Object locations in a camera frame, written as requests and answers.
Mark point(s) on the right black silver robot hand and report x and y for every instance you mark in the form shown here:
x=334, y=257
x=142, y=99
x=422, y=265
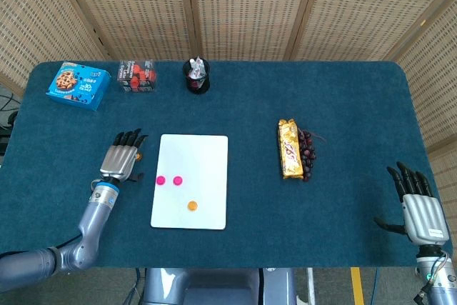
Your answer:
x=425, y=217

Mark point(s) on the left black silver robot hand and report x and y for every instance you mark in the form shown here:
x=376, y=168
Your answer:
x=118, y=160

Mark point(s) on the orange disc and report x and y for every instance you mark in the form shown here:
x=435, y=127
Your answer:
x=193, y=205
x=138, y=156

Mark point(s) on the pink disc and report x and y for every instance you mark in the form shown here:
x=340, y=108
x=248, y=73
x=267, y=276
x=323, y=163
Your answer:
x=178, y=180
x=160, y=180

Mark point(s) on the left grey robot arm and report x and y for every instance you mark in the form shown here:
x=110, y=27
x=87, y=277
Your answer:
x=89, y=230

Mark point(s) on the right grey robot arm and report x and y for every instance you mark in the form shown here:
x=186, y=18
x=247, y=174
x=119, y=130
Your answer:
x=439, y=276

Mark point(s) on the white magnetic board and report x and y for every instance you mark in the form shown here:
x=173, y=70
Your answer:
x=200, y=162

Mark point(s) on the blue cookie box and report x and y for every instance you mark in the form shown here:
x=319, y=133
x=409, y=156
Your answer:
x=76, y=87

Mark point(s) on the red and black box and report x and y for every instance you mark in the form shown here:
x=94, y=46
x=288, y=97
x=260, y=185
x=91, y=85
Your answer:
x=137, y=76

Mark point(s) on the yellow floor tape strip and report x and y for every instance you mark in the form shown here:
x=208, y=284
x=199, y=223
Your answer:
x=357, y=287

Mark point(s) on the black mesh pen holder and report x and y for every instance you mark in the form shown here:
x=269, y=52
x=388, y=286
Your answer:
x=198, y=85

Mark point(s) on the crumpled clear plastic packet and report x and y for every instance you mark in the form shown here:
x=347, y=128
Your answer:
x=199, y=69

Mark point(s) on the dark red grape bunch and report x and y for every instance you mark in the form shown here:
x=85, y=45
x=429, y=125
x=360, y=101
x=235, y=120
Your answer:
x=308, y=153

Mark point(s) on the white table leg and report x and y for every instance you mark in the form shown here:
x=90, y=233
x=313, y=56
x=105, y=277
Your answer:
x=311, y=287

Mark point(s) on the blue felt table mat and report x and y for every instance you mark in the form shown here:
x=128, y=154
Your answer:
x=339, y=105

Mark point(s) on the gold biscuit package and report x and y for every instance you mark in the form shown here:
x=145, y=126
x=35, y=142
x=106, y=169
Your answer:
x=291, y=151

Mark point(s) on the grey robot torso base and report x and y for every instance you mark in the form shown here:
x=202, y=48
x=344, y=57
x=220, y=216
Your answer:
x=214, y=287

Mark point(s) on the woven bamboo folding screen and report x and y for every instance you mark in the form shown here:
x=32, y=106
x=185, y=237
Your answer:
x=250, y=8

